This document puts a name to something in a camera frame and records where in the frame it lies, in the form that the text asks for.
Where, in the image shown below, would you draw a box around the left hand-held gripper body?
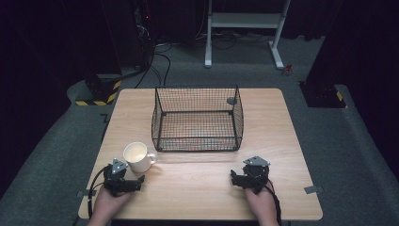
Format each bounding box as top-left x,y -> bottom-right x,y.
103,158 -> 136,198

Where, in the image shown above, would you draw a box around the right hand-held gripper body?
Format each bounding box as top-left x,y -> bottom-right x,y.
242,155 -> 271,195

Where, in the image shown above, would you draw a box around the white cup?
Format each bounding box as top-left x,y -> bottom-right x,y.
122,141 -> 158,174

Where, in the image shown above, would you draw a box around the black wire basket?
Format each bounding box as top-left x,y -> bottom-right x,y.
151,85 -> 245,153

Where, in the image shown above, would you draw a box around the grey tape piece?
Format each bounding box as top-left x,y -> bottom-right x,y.
303,185 -> 325,195
76,188 -> 98,198

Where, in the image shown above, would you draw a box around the black pillar base striped edge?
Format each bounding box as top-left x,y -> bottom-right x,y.
74,73 -> 122,107
298,80 -> 348,109

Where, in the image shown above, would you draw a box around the dark equipment rack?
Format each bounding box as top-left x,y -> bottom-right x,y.
131,0 -> 158,71

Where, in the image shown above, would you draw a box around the white metal stand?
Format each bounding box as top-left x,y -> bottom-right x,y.
203,0 -> 292,71

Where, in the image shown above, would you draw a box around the left hand-held gripper cable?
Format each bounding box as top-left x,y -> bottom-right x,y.
87,166 -> 109,219

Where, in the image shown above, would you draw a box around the hand-held gripper cable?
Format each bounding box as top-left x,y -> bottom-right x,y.
263,179 -> 282,226
87,166 -> 109,219

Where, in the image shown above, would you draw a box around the right hand-held gripper cable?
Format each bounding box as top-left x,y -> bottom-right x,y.
263,179 -> 282,226

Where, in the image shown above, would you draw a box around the black floor cables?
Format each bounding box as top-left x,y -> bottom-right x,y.
134,42 -> 173,89

